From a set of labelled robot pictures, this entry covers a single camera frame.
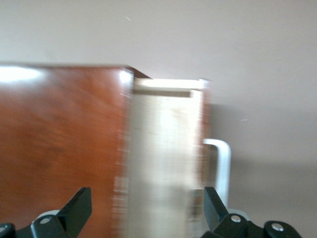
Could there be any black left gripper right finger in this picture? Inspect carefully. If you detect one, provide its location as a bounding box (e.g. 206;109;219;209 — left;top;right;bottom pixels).
200;187;264;238

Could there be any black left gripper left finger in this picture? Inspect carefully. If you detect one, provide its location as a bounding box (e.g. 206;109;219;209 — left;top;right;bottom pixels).
16;187;93;238

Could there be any white metal drawer handle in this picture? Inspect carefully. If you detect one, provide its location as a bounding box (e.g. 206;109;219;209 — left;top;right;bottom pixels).
202;138;232;208

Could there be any light wood drawer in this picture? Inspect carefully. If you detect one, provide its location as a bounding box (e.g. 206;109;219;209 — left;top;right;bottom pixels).
112;78;211;238

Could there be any dark brown wooden cabinet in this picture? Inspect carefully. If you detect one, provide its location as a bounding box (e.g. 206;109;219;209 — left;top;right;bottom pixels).
0;63;152;238

